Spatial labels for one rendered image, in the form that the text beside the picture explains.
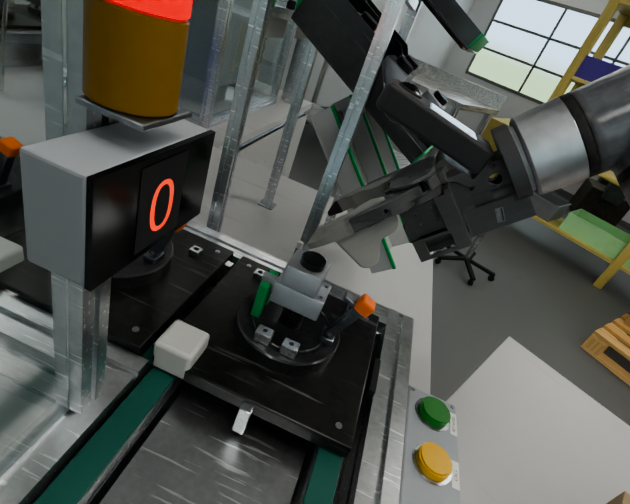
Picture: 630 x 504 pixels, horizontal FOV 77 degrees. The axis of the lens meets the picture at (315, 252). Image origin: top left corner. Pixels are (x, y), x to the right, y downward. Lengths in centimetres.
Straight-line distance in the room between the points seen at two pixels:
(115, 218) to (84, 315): 13
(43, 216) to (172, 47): 11
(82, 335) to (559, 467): 72
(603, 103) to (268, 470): 46
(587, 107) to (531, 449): 57
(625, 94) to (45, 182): 39
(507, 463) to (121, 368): 57
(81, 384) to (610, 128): 48
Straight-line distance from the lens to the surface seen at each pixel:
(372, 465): 49
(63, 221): 24
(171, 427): 50
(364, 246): 40
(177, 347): 47
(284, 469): 50
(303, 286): 47
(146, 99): 24
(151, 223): 28
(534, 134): 39
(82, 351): 39
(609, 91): 40
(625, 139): 40
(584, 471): 86
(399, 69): 66
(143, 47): 23
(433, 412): 56
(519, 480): 75
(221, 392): 47
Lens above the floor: 134
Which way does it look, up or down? 31 degrees down
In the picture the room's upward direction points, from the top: 21 degrees clockwise
